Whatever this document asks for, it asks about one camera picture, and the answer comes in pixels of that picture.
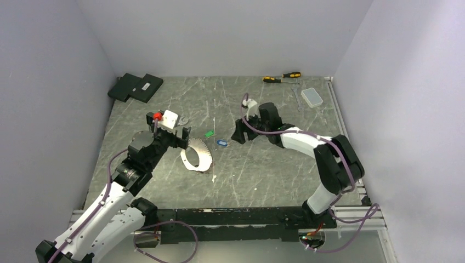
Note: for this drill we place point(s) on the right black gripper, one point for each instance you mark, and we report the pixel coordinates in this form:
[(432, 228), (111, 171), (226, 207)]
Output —
[(243, 126)]

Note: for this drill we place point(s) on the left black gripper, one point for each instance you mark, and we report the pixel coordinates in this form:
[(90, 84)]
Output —
[(176, 141)]

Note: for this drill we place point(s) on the blue tag key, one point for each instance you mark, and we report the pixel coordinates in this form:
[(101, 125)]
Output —
[(222, 143)]

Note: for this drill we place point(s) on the green tag key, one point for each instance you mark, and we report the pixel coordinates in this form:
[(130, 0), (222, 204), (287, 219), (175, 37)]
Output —
[(209, 134)]

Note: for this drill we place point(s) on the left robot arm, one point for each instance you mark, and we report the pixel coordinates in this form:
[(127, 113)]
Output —
[(118, 211)]

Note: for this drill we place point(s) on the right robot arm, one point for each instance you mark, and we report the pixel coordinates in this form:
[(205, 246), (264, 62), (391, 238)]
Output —
[(337, 163)]

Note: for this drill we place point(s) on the silver wrench near left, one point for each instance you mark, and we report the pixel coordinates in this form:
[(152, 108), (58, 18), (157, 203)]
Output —
[(183, 120)]

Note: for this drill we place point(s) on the silver wrench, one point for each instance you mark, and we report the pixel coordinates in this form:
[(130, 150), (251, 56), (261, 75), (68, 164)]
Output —
[(298, 100), (183, 120)]

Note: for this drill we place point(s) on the orange black screwdriver lower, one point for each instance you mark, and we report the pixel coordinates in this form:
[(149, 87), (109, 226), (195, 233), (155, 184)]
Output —
[(268, 79)]

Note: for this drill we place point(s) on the orange black screwdriver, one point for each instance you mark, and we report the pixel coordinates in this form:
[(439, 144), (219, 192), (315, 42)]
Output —
[(294, 74), (268, 79)]

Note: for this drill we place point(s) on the black flat case right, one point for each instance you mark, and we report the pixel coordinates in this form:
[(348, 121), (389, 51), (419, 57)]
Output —
[(145, 88)]

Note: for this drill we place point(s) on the black flat case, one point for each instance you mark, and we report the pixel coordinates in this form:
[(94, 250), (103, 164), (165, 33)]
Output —
[(145, 88), (123, 88)]

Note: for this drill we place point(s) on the silver wrench near right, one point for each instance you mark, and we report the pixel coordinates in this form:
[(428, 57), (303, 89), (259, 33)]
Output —
[(298, 100)]

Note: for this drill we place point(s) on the clear plastic box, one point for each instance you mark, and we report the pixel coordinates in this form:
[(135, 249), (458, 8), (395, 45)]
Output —
[(311, 97)]

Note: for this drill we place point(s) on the black flat case left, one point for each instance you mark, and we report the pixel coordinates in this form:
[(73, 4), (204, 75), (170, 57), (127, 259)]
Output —
[(123, 88)]

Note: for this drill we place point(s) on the orange black screwdriver upper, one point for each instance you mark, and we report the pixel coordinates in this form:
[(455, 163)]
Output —
[(294, 74)]

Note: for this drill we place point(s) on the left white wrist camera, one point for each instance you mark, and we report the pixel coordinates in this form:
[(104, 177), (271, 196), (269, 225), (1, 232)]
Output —
[(167, 120)]

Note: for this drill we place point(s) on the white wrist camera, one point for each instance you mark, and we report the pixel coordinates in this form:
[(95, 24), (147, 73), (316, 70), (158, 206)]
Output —
[(167, 120), (251, 107)]

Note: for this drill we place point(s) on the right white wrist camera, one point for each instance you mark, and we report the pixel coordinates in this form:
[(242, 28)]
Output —
[(251, 107)]

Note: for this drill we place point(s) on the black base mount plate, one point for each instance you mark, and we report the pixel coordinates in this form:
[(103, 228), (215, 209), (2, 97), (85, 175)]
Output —
[(234, 224)]

